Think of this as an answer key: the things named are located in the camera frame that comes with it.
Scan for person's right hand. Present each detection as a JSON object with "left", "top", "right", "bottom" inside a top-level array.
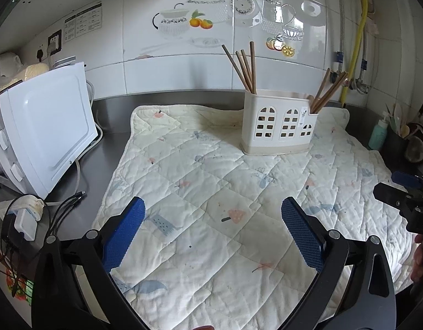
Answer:
[{"left": 411, "top": 234, "right": 423, "bottom": 283}]

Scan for black utensil container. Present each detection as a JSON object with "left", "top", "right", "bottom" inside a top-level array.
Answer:
[{"left": 380, "top": 122, "right": 423, "bottom": 173}]

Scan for teal soap bottle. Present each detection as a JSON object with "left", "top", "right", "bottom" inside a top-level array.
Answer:
[{"left": 368, "top": 111, "right": 390, "bottom": 150}]

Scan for white quilted patterned mat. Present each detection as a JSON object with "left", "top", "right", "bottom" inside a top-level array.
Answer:
[{"left": 93, "top": 105, "right": 415, "bottom": 329}]

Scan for white power adapter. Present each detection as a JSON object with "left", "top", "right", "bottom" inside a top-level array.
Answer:
[{"left": 0, "top": 194, "right": 45, "bottom": 241}]

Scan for white house-shaped utensil holder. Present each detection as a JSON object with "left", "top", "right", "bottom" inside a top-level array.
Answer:
[{"left": 241, "top": 89, "right": 317, "bottom": 156}]

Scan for white microwave oven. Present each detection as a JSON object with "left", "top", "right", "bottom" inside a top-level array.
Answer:
[{"left": 0, "top": 63, "right": 97, "bottom": 198}]

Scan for white instruction label sticker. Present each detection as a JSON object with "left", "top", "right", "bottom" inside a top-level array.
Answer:
[{"left": 62, "top": 2, "right": 103, "bottom": 43}]

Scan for right braided metal hose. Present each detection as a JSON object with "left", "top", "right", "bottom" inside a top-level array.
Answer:
[{"left": 354, "top": 0, "right": 377, "bottom": 95}]

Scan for braided metal hose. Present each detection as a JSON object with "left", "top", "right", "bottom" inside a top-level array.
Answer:
[
  {"left": 331, "top": 0, "right": 347, "bottom": 76},
  {"left": 354, "top": 0, "right": 377, "bottom": 95}
]

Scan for black cables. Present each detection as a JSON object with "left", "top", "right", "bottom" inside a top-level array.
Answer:
[{"left": 0, "top": 191, "right": 87, "bottom": 299}]

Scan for left braided metal hose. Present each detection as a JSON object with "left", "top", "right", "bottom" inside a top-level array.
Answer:
[{"left": 331, "top": 0, "right": 347, "bottom": 76}]

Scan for yellow gas hose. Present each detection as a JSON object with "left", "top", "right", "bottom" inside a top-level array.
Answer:
[{"left": 340, "top": 0, "right": 370, "bottom": 108}]

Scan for wall power socket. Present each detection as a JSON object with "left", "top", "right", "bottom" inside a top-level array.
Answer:
[{"left": 47, "top": 29, "right": 62, "bottom": 56}]

